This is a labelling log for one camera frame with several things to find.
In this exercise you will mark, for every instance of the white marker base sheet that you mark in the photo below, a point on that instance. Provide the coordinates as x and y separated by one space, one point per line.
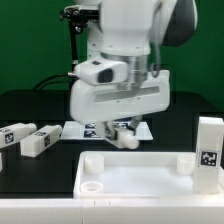
73 130

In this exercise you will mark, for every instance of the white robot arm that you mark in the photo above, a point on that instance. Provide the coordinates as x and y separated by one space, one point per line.
133 31

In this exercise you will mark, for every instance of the black camera on stand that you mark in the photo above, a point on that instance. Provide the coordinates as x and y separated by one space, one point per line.
78 17

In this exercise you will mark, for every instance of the white front fence bar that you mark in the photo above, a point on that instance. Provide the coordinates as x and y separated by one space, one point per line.
146 211

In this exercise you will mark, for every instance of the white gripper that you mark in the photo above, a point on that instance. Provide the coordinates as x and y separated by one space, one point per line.
102 93

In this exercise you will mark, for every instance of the white square desk top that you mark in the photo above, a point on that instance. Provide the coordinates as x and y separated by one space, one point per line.
133 175

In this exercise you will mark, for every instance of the white left fence piece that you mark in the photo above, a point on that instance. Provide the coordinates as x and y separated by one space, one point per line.
1 165

